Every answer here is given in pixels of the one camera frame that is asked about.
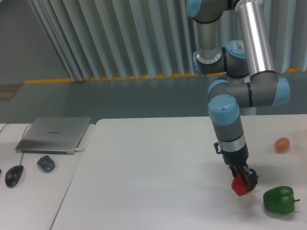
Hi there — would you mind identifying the brown egg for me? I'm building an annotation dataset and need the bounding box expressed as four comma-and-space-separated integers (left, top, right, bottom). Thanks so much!
274, 138, 290, 153

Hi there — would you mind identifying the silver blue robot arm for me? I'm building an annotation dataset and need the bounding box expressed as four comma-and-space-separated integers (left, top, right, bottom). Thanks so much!
186, 0, 290, 192

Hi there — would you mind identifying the red bell pepper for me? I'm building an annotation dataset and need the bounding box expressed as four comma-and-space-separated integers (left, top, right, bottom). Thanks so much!
231, 175, 251, 196

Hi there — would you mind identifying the dark grey small device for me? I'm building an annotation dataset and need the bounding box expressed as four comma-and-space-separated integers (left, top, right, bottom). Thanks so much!
37, 155, 56, 173

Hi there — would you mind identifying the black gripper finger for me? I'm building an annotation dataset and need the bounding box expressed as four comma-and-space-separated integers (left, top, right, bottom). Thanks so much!
242, 166, 258, 191
229, 165, 241, 177

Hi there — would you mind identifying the white pleated curtain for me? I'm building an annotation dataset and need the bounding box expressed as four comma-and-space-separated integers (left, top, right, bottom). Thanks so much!
29, 0, 307, 81

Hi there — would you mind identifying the silver closed laptop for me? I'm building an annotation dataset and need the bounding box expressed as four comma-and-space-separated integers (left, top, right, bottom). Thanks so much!
15, 117, 91, 155

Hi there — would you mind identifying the green bell pepper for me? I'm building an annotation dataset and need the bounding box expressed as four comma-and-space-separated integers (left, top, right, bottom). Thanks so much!
263, 186, 300, 214

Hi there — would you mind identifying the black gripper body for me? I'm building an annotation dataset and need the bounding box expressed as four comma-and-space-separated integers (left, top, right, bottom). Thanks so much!
214, 142, 248, 172

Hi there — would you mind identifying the black mouse cable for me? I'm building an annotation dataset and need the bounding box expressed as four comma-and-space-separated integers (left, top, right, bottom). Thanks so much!
20, 124, 33, 166

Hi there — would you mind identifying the black computer mouse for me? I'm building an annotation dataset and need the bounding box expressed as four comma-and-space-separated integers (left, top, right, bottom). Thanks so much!
5, 165, 24, 188

